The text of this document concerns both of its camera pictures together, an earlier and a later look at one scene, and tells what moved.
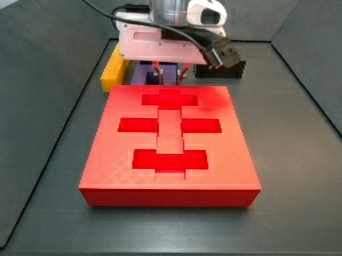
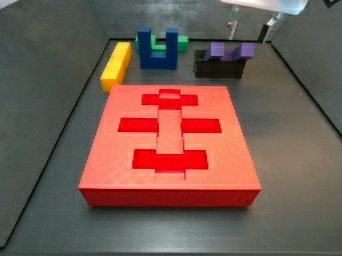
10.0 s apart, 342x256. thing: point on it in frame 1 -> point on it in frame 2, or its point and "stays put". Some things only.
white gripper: x=141 y=43 -> x=284 y=7
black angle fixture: x=225 y=72 stays put
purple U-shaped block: x=146 y=66 -> x=243 y=53
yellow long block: x=114 y=75 stays put
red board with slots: x=170 y=150 stays put
